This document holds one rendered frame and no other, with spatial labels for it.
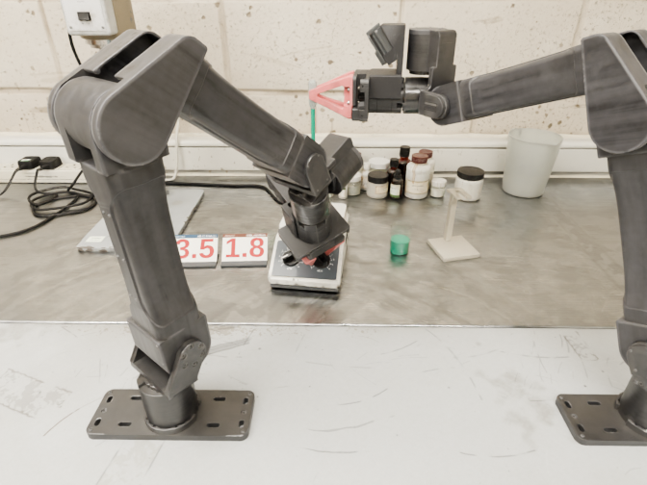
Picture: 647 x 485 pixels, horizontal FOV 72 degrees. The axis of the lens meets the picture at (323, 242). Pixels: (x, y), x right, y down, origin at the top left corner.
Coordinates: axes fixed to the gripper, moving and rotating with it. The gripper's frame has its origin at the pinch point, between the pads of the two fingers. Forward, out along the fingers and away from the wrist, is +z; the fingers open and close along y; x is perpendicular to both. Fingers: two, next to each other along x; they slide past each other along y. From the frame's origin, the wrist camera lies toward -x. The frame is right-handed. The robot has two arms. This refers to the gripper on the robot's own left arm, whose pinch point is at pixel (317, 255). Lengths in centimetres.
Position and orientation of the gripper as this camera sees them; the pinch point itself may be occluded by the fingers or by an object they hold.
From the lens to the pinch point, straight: 79.8
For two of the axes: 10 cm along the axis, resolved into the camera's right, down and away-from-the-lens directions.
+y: -8.3, 5.0, -2.4
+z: 0.5, 5.0, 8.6
